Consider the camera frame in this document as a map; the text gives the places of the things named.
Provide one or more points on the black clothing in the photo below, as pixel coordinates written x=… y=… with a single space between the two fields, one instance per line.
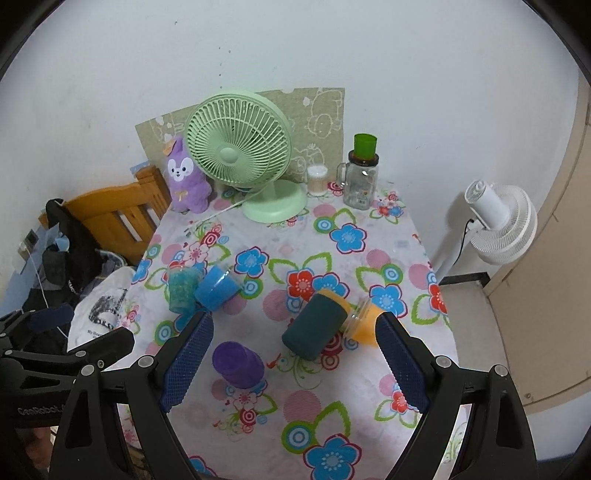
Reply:
x=78 y=258

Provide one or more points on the purple cup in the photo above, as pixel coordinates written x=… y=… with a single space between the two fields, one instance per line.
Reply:
x=238 y=365

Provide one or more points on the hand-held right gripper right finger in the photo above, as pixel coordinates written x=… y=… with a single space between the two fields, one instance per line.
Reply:
x=401 y=364

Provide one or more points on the floral tablecloth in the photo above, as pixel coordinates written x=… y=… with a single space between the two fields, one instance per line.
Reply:
x=277 y=415

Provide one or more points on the green desk fan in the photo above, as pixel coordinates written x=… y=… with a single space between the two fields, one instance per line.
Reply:
x=235 y=152

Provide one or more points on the wall socket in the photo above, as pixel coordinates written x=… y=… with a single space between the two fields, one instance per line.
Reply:
x=29 y=240

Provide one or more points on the wooden chair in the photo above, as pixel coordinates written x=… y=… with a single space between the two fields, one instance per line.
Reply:
x=115 y=203

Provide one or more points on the blue cup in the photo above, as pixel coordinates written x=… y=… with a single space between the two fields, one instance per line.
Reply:
x=214 y=290

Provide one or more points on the teal patterned cup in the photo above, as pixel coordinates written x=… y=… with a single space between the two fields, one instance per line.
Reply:
x=181 y=291

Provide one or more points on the printed cardboard panel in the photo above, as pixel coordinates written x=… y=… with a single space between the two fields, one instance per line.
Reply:
x=318 y=120

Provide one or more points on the cotton swab container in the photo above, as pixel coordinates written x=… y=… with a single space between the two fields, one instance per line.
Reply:
x=317 y=182

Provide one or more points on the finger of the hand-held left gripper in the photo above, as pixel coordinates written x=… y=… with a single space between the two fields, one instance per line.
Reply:
x=51 y=316
x=108 y=342

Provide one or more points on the purple plush toy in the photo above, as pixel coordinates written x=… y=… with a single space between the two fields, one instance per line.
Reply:
x=184 y=184

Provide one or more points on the orange cup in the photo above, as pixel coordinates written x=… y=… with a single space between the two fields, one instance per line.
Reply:
x=364 y=328

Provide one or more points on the white standing fan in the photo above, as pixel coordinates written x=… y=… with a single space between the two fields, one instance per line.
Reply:
x=503 y=226

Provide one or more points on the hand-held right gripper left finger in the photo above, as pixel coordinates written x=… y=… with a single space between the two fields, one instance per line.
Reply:
x=189 y=360

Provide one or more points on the green cup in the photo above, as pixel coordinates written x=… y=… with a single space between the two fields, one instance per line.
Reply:
x=364 y=145

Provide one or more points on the beige door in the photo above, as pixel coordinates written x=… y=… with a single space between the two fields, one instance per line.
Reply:
x=554 y=323

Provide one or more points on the glass jar mug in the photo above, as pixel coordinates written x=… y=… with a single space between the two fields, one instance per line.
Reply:
x=360 y=189

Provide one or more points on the dark teal cup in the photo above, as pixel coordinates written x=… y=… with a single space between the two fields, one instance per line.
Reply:
x=309 y=328

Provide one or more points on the white printed bag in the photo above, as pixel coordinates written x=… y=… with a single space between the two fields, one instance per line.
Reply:
x=94 y=323

